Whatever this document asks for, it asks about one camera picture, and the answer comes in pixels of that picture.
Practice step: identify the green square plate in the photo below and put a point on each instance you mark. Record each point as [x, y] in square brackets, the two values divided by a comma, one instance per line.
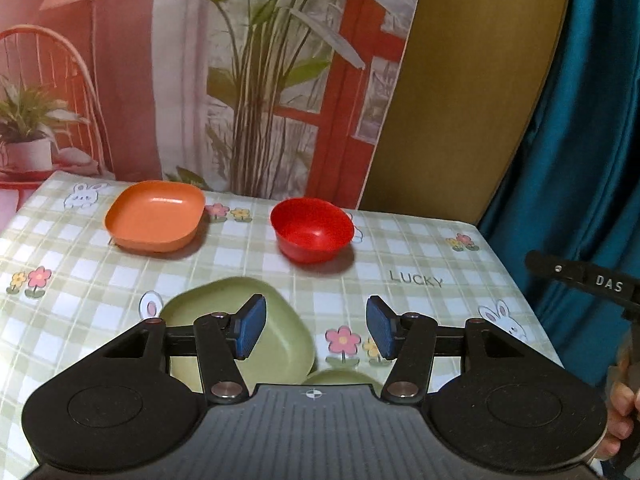
[280, 340]

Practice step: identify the green bowl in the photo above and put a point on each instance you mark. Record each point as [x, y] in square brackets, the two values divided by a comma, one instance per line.
[340, 377]

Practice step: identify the person's right hand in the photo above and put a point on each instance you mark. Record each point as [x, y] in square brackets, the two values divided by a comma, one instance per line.
[619, 400]

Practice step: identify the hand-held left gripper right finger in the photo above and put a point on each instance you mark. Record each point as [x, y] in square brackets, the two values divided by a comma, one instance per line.
[380, 327]

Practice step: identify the checked tablecloth with rabbit print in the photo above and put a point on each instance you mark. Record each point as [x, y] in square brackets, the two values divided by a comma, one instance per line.
[225, 270]

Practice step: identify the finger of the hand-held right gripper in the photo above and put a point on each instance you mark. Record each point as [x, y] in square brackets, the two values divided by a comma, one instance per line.
[565, 272]

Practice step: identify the orange square plate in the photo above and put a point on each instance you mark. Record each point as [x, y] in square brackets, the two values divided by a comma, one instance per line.
[152, 217]

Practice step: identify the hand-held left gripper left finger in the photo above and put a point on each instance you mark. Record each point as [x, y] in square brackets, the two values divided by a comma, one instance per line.
[252, 327]

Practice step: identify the olive brown board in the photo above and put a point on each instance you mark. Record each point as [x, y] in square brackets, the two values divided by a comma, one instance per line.
[450, 85]

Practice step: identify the red bowl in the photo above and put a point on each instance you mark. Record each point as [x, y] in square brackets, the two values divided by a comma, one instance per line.
[310, 230]

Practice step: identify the teal curtain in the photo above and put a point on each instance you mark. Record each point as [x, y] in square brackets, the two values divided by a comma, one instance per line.
[575, 135]

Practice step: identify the printed backdrop cloth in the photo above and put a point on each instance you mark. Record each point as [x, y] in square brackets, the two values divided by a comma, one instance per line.
[175, 60]

